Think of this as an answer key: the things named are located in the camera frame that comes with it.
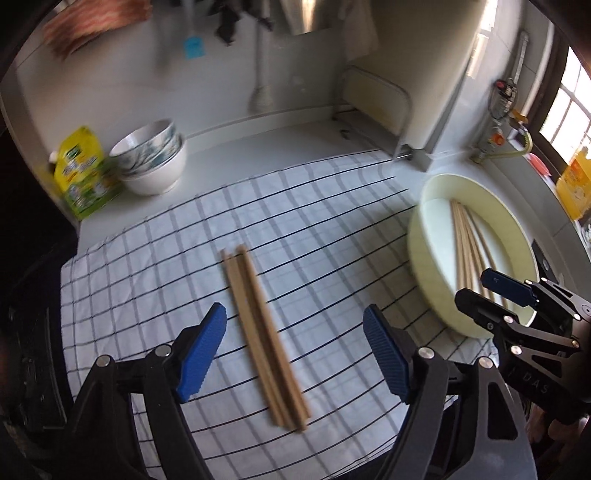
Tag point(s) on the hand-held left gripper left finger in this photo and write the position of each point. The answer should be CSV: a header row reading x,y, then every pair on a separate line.
x,y
201,355

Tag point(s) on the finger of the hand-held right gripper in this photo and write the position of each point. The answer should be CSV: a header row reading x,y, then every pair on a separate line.
x,y
508,286
480,307

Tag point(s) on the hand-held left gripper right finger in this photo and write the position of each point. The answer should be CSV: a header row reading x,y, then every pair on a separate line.
x,y
388,355

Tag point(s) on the pile of bamboo chopsticks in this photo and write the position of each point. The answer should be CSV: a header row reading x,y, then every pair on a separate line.
x,y
464,249

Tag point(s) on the white round basin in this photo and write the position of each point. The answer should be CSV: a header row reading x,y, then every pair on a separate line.
x,y
429,258

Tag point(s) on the person's right hand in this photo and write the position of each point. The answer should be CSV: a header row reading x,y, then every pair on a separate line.
x,y
563,434

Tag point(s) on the yellow oil bottle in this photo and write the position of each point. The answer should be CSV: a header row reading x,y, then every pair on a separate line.
x,y
575,189

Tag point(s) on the pink soap dish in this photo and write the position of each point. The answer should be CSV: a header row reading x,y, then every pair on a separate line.
x,y
539,165

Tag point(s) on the white checkered cloth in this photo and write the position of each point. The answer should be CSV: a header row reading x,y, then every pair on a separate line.
x,y
323,240

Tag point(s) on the black kitchen appliance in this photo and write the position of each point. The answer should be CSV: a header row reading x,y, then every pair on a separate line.
x,y
32,323

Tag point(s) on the white ceramic bowl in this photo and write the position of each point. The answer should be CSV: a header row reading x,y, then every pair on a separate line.
x,y
157,177

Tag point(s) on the window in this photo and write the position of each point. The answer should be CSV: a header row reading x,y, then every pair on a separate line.
x,y
570,110

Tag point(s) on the metal cutting board rack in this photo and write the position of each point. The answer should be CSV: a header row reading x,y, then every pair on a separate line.
x,y
400,134

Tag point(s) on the blue patterned bowl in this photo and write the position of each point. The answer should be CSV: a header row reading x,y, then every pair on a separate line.
x,y
171,159
138,152

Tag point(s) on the yellow green detergent pouch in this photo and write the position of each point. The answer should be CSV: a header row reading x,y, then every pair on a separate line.
x,y
83,175

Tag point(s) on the white cutting board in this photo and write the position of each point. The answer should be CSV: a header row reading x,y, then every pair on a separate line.
x,y
378,101

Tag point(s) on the gas pipe with valve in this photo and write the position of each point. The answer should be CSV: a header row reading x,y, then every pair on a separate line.
x,y
519,55

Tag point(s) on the beige cloth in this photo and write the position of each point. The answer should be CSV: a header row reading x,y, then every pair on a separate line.
x,y
360,32

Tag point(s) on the blue silicone brush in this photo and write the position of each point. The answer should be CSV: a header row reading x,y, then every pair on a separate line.
x,y
195,47

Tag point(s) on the black rag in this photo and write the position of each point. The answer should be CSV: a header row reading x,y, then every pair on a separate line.
x,y
228,25

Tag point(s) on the pink dishcloth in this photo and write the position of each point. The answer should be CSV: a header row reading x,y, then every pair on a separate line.
x,y
92,23

